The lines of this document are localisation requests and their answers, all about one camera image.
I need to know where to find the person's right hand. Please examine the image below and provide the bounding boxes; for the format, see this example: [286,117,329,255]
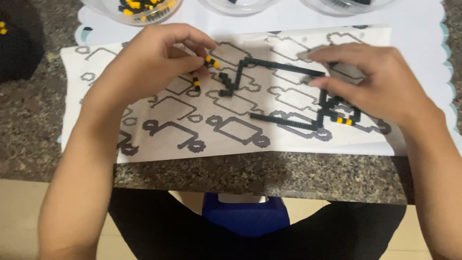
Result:
[296,43,447,127]

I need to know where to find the clear bowl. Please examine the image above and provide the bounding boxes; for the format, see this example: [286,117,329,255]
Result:
[80,0,183,26]
[299,0,398,17]
[197,0,283,17]

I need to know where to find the heap of yellow black bricks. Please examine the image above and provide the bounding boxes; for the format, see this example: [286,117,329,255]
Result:
[118,0,177,21]

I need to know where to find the white scalloped placemat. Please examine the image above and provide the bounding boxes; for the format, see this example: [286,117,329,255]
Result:
[57,0,461,145]

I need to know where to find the person's left hand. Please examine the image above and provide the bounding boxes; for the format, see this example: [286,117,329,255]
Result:
[82,23,218,109]

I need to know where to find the white paper with printed pattern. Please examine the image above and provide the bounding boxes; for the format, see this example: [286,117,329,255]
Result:
[59,25,409,164]

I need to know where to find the black bag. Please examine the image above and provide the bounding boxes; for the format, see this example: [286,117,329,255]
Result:
[0,11,46,82]

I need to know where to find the blue plastic stool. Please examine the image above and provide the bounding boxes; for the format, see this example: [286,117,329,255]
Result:
[201,192,291,238]

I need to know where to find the person's black trousers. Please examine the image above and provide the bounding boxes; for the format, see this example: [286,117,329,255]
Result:
[108,188,408,260]

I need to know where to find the long black brick chain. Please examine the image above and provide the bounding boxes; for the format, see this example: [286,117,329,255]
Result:
[218,56,362,131]

